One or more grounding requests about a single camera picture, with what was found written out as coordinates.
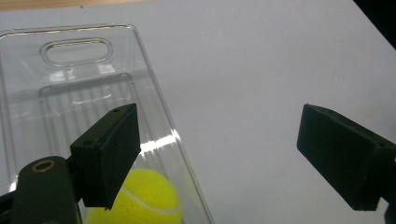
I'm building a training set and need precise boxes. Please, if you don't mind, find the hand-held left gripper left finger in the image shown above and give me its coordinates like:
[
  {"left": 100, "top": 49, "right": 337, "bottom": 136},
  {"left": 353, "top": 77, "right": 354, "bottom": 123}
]
[{"left": 69, "top": 103, "right": 142, "bottom": 210}]

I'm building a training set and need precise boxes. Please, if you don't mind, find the yellow tennis ball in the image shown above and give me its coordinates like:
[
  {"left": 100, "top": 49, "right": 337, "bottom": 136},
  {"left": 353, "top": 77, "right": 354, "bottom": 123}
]
[{"left": 85, "top": 168, "right": 183, "bottom": 224}]

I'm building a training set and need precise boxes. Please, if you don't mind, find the clear plastic container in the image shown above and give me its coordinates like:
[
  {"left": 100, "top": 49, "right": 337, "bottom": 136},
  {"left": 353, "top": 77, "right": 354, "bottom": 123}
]
[{"left": 0, "top": 21, "right": 216, "bottom": 224}]

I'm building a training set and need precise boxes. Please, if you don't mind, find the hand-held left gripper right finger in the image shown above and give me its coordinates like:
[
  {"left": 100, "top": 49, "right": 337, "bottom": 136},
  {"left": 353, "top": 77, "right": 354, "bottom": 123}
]
[{"left": 296, "top": 104, "right": 396, "bottom": 212}]

